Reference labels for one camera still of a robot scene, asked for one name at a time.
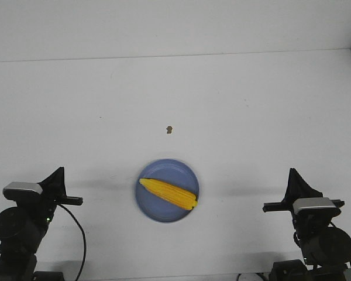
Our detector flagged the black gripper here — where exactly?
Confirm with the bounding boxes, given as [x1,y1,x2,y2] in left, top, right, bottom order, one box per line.
[262,168,345,225]
[38,167,83,225]

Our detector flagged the yellow corn cob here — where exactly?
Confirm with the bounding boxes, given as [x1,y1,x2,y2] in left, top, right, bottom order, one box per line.
[139,178,198,211]

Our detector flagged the blue round plate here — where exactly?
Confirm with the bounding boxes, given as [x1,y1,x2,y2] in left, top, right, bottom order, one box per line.
[135,159,199,223]

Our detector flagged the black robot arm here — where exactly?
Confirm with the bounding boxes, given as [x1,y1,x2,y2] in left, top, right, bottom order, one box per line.
[263,168,351,280]
[0,167,83,280]

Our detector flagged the small brown table stain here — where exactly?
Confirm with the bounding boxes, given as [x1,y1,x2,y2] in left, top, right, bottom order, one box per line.
[166,126,173,134]

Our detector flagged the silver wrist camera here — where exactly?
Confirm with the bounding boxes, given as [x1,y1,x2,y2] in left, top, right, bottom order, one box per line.
[292,197,345,217]
[2,181,43,202]

